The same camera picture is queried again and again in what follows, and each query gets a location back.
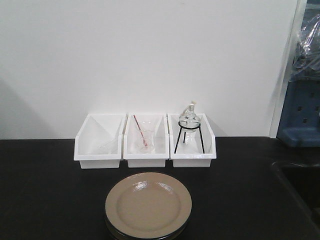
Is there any middle white plastic bin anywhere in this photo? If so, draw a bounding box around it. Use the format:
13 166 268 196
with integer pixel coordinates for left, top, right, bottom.
123 113 170 168

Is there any glass beaker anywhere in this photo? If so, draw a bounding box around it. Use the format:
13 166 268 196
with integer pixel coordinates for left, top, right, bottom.
135 130 155 153

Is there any black wire tripod stand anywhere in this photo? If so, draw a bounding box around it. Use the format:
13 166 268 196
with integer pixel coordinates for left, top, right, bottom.
174 121 205 154

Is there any black lab sink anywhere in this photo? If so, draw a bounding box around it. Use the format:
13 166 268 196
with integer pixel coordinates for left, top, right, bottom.
270 161 320 234

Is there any beige round plate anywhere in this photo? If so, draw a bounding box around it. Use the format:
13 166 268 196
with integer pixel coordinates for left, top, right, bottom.
104 171 193 240
104 172 193 232

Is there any plastic bag of pegs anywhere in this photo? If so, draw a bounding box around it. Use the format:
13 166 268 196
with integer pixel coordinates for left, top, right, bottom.
290 13 320 82

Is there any glass alcohol lamp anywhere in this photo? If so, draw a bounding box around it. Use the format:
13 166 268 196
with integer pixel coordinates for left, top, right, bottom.
178 101 201 131

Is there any left white plastic bin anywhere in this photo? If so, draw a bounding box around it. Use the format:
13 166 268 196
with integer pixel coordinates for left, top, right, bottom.
74 113 127 169

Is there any white plastic bin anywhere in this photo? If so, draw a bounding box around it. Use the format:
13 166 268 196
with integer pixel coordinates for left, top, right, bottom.
123 113 170 168
74 113 127 169
167 113 217 168

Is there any right white plastic bin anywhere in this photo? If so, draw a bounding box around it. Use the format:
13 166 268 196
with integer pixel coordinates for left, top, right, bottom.
167 113 217 168

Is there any blue-grey pegboard drying rack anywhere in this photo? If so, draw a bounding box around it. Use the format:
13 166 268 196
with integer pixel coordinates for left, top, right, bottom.
277 0 320 147

